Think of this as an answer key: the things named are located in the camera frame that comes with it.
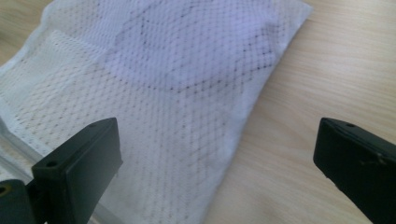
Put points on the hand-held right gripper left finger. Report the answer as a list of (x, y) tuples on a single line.
[(77, 168)]

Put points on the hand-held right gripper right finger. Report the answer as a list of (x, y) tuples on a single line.
[(358, 161)]

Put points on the white mesh laundry bag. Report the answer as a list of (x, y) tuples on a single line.
[(174, 130)]

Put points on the white garment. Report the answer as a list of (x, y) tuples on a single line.
[(193, 46)]

